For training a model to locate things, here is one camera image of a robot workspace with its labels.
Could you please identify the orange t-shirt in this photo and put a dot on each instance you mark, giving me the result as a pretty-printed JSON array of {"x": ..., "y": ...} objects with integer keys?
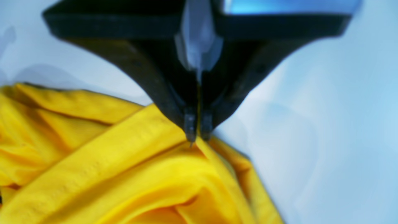
[{"x": 79, "y": 157}]

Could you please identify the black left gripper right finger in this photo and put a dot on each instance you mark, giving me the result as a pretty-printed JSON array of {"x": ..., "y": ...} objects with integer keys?
[{"x": 257, "y": 35}]

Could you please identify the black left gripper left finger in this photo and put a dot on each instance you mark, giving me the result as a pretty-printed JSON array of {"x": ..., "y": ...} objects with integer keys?
[{"x": 138, "y": 37}]

